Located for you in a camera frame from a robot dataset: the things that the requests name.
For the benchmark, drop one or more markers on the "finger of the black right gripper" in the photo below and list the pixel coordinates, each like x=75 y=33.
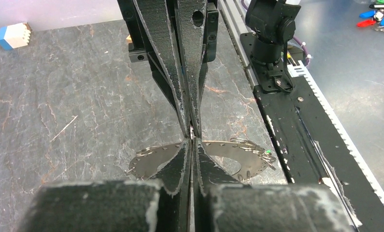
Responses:
x=155 y=18
x=190 y=16

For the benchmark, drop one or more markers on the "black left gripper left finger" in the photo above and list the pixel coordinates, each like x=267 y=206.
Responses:
x=157 y=204

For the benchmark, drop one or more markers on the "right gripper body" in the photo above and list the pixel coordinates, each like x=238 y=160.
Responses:
x=141 y=49

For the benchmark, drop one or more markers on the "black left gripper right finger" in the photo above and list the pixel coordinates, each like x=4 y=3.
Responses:
x=223 y=204

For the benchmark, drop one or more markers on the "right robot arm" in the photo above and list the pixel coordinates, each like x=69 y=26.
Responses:
x=273 y=22

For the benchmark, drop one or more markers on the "small wooden block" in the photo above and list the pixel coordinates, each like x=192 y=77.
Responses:
x=129 y=39

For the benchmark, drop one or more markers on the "blue white toy block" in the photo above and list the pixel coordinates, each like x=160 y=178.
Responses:
x=14 y=36

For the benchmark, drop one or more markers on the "pile of coloured key tags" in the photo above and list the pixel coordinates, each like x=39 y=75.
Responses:
x=374 y=18

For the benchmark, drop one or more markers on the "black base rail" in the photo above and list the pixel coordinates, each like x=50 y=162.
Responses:
x=313 y=147

